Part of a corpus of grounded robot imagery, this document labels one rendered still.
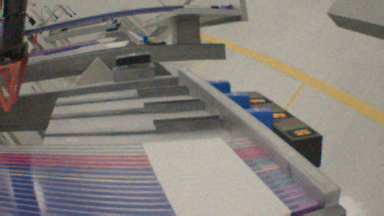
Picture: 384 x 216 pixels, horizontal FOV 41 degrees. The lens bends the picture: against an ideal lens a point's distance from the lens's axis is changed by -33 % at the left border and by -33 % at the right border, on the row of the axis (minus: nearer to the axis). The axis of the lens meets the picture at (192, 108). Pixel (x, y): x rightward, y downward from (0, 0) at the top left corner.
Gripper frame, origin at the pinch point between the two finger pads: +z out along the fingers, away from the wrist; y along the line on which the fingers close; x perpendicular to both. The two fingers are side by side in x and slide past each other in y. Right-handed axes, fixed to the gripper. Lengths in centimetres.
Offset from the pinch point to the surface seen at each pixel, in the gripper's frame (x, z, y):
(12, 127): -1.6, 5.6, -8.3
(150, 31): 86, 27, -749
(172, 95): 26.8, 1.2, 1.0
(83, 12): -10, -19, -749
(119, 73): 20.6, -1.0, -8.2
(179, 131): 24.8, 1.3, 23.0
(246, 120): 28.9, -0.8, 32.1
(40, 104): 5.8, 2.1, -8.2
